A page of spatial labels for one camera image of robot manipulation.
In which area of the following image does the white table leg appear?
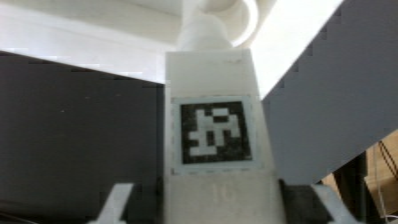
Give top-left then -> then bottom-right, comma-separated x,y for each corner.
164,15 -> 286,224

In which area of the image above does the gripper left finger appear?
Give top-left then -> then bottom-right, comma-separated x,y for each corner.
87,183 -> 133,224

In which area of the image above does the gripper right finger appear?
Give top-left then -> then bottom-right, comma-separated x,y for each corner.
313,185 -> 363,224

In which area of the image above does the white square tabletop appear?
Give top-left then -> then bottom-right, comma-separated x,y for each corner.
0,0 -> 345,93

